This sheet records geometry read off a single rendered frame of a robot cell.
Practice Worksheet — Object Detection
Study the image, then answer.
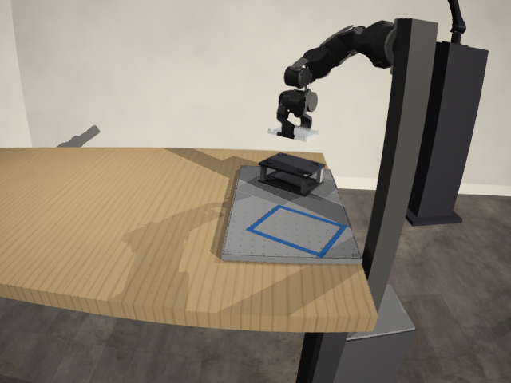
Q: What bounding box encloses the blue tape outline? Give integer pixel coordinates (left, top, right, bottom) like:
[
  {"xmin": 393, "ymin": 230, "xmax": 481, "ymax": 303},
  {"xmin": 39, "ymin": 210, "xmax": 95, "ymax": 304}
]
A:
[{"xmin": 246, "ymin": 205, "xmax": 347, "ymax": 258}]

